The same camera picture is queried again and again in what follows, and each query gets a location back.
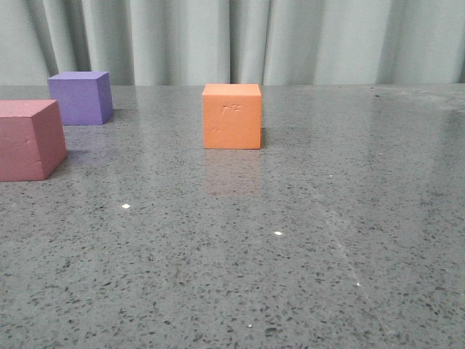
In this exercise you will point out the pale grey-green curtain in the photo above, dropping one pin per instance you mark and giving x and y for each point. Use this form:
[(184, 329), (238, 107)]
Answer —
[(149, 43)]

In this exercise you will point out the pink foam cube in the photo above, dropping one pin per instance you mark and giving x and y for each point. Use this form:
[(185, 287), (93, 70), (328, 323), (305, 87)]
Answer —
[(32, 139)]

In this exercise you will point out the purple foam cube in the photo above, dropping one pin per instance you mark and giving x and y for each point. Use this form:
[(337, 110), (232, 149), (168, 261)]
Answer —
[(84, 97)]

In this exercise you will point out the orange foam cube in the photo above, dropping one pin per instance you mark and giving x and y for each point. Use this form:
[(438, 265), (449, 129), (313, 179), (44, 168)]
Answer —
[(232, 116)]

